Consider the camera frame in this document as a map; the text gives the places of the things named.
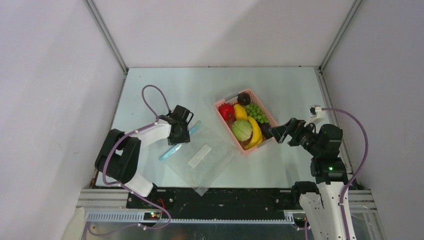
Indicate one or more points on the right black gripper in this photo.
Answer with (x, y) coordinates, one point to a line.
(292, 132)

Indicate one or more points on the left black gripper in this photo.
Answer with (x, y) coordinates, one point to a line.
(185, 137)

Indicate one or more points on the green cabbage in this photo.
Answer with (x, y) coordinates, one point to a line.
(242, 130)

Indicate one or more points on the clear zip top bag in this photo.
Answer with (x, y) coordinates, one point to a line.
(200, 161)

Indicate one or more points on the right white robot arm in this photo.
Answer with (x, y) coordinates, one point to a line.
(324, 201)

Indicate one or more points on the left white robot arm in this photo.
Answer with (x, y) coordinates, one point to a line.
(119, 155)

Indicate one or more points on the dark purple eggplant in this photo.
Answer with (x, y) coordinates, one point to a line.
(265, 130)

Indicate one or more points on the yellow banana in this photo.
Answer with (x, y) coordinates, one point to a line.
(257, 136)

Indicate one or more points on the pink plastic basket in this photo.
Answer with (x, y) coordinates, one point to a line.
(227, 124)

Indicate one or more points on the green grapes bunch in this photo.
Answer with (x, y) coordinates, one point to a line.
(254, 111)

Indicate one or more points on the yellow bell pepper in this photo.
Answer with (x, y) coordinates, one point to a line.
(240, 113)

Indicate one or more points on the red tomato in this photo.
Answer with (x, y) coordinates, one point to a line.
(226, 111)

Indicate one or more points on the dark round fruit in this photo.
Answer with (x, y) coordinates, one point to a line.
(243, 99)

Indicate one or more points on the right circuit board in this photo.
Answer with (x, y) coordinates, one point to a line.
(300, 223)

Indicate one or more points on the circuit board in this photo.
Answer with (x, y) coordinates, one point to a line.
(152, 216)
(300, 223)

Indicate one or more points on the left circuit board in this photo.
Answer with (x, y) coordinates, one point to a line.
(152, 216)

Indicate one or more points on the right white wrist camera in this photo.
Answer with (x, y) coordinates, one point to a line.
(316, 115)

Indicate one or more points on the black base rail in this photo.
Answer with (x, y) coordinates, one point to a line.
(245, 204)

